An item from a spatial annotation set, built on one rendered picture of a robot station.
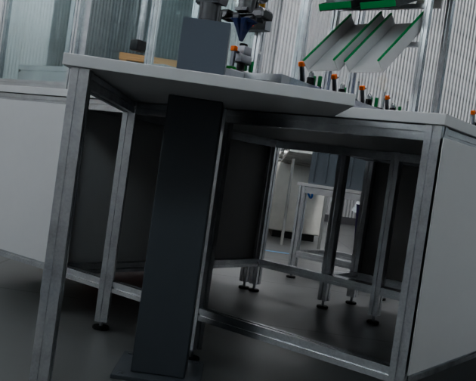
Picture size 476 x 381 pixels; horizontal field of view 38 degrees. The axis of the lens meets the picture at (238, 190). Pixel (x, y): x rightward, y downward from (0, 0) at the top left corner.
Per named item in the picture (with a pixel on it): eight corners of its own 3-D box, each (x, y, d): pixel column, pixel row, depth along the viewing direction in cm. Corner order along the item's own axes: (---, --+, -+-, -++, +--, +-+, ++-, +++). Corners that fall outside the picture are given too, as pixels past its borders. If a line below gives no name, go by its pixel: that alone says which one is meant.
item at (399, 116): (444, 125, 180) (446, 113, 180) (69, 96, 270) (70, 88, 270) (567, 171, 293) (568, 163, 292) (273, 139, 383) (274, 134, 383)
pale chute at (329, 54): (338, 71, 217) (334, 59, 215) (307, 71, 227) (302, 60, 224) (385, 23, 230) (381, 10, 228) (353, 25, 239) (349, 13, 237)
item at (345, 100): (61, 63, 166) (63, 51, 165) (122, 100, 255) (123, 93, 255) (354, 106, 166) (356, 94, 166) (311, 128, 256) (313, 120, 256)
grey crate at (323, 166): (395, 196, 412) (400, 156, 411) (305, 183, 449) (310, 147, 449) (423, 199, 446) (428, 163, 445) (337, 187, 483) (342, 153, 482)
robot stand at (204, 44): (173, 85, 204) (183, 16, 203) (177, 90, 218) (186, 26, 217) (221, 91, 204) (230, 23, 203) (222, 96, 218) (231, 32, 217)
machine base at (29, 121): (44, 307, 275) (74, 89, 272) (-43, 274, 312) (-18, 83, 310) (251, 289, 385) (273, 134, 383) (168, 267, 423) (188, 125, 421)
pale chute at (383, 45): (383, 72, 208) (378, 60, 206) (348, 72, 217) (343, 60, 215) (429, 22, 221) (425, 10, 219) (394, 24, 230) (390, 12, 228)
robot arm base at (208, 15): (196, 20, 207) (199, 0, 207) (197, 25, 213) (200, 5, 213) (220, 23, 207) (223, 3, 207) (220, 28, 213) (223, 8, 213)
